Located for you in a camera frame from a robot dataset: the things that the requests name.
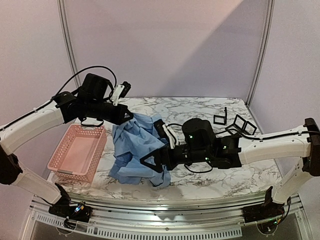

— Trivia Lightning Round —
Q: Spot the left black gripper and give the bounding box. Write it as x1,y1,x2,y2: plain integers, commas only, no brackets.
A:
85,98,134,125

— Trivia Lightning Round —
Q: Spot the blue button-up shirt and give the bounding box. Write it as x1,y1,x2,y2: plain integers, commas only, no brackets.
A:
108,113,171,188

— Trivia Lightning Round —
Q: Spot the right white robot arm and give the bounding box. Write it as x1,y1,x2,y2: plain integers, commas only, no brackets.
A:
140,118,320,218

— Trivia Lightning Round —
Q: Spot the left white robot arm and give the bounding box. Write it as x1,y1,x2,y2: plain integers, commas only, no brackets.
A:
0,73,133,217

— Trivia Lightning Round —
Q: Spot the pink plastic basket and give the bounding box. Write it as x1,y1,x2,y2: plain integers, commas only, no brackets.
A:
47,124,107,183

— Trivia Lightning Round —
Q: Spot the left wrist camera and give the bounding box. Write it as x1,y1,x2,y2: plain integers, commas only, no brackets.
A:
110,81,131,106

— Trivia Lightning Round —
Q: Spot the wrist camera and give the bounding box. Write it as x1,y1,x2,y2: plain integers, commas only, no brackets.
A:
110,81,131,106
153,119,178,149

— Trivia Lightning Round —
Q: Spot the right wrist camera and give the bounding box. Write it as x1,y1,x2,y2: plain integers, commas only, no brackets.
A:
153,119,178,149

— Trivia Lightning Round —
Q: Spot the upright black frame box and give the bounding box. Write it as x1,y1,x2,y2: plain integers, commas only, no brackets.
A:
213,107,228,126

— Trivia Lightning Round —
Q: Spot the aluminium front rail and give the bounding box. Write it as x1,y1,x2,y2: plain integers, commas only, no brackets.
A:
22,194,312,240

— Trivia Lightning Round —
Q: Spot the open black frame box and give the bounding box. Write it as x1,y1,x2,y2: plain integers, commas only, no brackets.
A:
225,114,258,135

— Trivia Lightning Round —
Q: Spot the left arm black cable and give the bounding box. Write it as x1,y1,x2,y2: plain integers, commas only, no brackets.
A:
32,65,118,127

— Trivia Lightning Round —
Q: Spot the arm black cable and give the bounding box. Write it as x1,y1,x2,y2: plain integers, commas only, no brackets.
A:
32,65,118,127
166,122,311,174

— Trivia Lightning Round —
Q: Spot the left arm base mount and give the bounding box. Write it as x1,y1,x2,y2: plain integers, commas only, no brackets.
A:
48,197,93,230

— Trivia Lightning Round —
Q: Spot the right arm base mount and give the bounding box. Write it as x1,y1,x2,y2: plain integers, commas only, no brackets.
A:
241,197,291,235

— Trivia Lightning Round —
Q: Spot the left aluminium corner post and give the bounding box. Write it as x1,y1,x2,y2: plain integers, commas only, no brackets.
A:
56,0,82,88

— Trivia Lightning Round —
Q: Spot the aluminium corner post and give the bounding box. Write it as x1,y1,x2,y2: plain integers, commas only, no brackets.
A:
245,0,275,108
56,0,82,88

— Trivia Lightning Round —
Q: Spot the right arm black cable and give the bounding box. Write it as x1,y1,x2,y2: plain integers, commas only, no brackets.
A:
166,122,311,174

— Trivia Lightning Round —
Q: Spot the right aluminium corner post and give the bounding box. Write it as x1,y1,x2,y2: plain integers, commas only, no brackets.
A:
245,0,275,108

